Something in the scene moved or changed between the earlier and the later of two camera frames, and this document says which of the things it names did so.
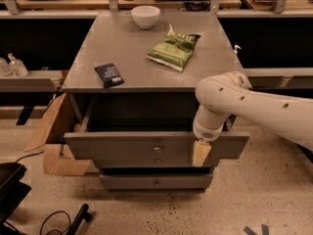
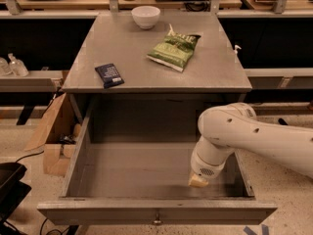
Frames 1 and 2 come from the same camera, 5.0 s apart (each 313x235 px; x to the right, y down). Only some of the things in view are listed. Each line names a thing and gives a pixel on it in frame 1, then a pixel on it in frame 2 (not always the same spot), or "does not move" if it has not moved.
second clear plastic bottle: x=5 y=69 does not move
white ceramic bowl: x=146 y=16 does not move
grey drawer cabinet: x=132 y=85 does not move
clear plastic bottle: x=17 y=67 does not move
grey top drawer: x=142 y=126 to x=148 y=183
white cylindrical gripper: x=205 y=131 to x=202 y=168
